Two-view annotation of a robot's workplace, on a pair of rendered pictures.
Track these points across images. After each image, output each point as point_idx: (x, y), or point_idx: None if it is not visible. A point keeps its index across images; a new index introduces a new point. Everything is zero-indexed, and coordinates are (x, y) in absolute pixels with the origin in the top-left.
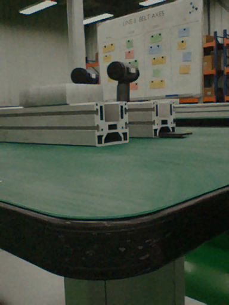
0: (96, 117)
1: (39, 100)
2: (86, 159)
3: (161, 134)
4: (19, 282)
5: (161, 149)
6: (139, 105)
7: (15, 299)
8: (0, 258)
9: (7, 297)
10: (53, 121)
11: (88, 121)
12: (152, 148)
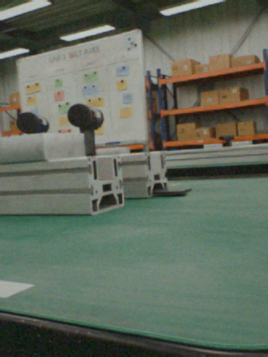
0: (90, 175)
1: (1, 156)
2: (109, 237)
3: (156, 193)
4: None
5: (186, 214)
6: (126, 158)
7: None
8: None
9: None
10: (24, 184)
11: (78, 182)
12: (171, 212)
